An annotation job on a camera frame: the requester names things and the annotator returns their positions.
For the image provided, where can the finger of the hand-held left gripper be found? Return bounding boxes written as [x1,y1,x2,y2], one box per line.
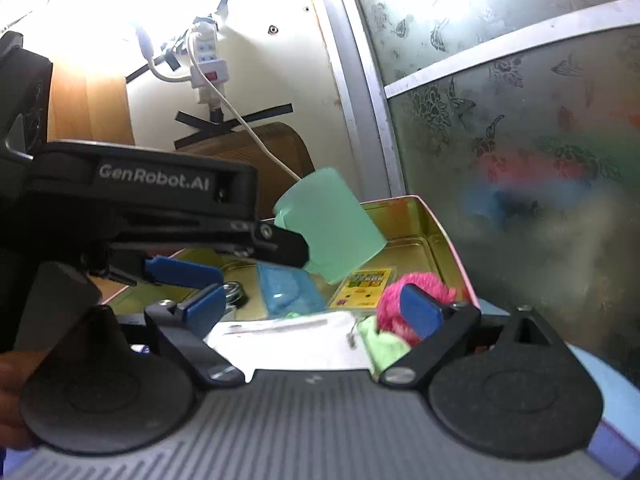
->
[87,241,224,292]
[212,220,309,269]

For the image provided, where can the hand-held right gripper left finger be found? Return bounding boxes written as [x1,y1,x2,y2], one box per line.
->
[75,285,247,389]

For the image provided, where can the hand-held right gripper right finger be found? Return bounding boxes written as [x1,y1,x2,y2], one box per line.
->
[379,284,567,388]

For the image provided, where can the pink yarn ball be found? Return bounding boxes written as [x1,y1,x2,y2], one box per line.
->
[375,272,458,348]

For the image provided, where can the translucent blue packet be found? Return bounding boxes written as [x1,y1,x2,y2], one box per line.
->
[256,262,327,318]

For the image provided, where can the green plastic cup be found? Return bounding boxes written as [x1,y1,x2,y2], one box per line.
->
[272,167,388,283]

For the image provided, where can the gold tin box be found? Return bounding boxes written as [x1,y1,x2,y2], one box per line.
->
[172,194,482,356]

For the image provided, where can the white card holder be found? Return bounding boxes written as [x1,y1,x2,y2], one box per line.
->
[205,310,374,374]

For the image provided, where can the person's left hand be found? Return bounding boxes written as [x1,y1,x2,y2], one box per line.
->
[0,350,47,453]

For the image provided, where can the round metal piece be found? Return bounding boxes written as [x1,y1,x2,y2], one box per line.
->
[222,282,249,309]

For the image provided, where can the light green cloth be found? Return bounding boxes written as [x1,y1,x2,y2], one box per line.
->
[357,312,412,374]

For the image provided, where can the yellow card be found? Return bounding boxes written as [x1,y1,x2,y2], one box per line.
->
[327,267,394,311]

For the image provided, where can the light wooden panel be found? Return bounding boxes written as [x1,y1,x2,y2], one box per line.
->
[47,59,136,147]

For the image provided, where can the crossed black tape strips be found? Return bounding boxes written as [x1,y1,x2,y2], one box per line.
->
[174,103,294,150]

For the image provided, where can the frosted glass sliding door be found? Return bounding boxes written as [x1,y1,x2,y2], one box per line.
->
[320,0,640,391]

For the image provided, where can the black tape strip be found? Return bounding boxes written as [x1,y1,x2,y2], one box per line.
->
[214,0,239,27]

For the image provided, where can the white power strip with cable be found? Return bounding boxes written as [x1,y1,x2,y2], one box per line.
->
[192,27,303,182]

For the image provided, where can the white plug with cable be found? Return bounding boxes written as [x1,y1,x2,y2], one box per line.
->
[134,24,193,84]

